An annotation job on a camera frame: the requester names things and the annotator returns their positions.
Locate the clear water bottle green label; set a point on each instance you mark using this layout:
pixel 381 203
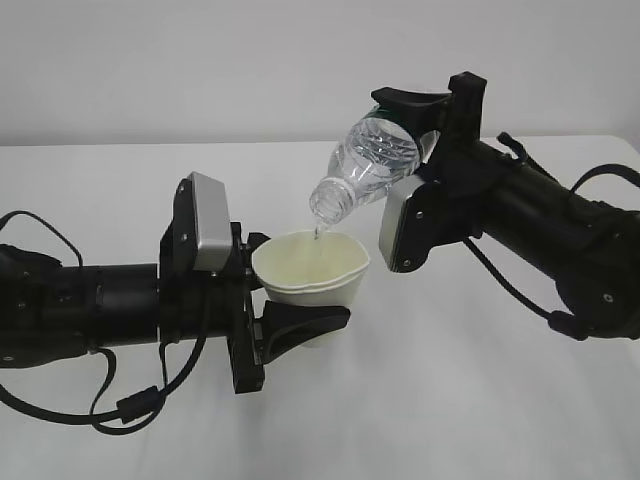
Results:
pixel 377 151

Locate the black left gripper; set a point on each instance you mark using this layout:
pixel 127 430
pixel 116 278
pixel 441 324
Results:
pixel 203 305

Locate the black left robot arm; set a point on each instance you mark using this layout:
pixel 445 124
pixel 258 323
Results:
pixel 50 312

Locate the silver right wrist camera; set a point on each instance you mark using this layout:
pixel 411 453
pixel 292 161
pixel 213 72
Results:
pixel 406 230

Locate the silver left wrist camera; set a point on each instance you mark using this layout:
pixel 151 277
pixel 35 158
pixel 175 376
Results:
pixel 202 238

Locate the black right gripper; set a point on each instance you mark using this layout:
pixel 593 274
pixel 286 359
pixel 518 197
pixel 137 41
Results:
pixel 465 167

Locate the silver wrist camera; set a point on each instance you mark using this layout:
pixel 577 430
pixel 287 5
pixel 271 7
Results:
pixel 202 238
pixel 406 230

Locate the white paper cup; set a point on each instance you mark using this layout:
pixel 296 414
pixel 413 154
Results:
pixel 308 270

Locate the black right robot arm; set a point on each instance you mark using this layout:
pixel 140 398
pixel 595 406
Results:
pixel 590 249

